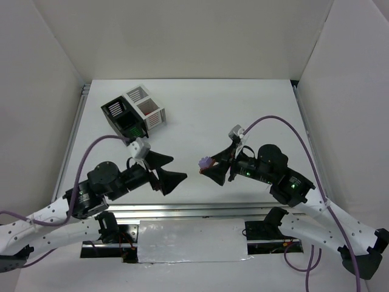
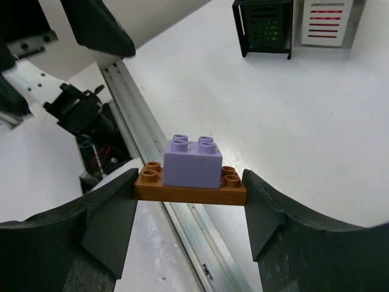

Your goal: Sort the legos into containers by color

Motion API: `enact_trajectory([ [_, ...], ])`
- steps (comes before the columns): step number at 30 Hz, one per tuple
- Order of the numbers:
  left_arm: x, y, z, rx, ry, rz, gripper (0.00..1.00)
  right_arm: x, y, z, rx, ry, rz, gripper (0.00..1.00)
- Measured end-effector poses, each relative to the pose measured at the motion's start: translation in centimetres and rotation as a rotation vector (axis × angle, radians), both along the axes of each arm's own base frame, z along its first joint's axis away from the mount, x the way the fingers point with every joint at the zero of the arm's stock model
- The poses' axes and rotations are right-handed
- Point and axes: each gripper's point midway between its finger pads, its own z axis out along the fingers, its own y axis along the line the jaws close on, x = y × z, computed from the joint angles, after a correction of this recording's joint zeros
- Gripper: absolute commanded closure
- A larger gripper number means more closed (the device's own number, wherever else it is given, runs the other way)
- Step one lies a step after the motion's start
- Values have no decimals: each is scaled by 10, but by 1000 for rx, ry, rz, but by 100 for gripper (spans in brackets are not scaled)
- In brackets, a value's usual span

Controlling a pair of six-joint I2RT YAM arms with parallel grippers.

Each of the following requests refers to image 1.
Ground purple lego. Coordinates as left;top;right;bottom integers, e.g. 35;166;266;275
198;156;213;169

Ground brown lego plate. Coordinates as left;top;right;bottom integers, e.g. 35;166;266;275
199;161;215;174

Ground green lego plate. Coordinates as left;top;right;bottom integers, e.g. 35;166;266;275
127;127;143;138

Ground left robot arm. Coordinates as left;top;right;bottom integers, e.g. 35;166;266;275
1;161;187;273

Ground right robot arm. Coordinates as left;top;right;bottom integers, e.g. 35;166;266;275
199;142;388;280

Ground white slotted container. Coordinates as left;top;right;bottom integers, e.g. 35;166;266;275
122;85;166;131

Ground black slotted container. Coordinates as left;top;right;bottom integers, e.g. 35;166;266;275
101;96;149;146

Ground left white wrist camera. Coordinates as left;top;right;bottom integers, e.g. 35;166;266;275
127;137;151;160

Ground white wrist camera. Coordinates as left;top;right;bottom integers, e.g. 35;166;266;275
229;125;247;156
127;137;151;160

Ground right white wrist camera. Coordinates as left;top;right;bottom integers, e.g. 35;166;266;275
229;125;247;156

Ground aluminium front rail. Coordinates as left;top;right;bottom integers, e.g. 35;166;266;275
107;203;302;220

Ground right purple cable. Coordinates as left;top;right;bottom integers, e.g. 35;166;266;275
241;115;362;292

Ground purple cable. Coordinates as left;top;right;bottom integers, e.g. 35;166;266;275
241;115;362;292
0;135;131;268

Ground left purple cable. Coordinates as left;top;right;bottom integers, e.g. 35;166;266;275
0;135;131;268

